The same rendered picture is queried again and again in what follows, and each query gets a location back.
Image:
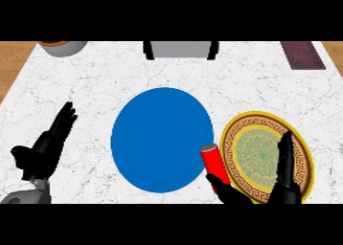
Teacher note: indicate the red can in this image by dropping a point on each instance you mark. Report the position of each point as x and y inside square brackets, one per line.
[214, 164]

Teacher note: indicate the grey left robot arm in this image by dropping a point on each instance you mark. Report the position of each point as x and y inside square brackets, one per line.
[30, 193]

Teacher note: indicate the yellow patterned plate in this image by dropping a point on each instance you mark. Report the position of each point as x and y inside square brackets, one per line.
[254, 153]

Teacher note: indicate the blue plate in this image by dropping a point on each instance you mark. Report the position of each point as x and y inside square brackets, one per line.
[161, 140]

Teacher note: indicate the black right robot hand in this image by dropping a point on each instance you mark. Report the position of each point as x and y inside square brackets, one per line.
[285, 178]

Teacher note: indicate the dark maroon board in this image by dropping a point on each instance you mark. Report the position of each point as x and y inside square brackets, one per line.
[301, 55]

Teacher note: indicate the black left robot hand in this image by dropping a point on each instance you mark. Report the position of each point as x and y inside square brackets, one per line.
[45, 148]

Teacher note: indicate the grey and black appliance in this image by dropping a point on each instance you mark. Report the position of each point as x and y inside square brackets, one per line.
[180, 49]

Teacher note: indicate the grey pot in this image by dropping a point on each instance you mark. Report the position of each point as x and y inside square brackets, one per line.
[62, 48]

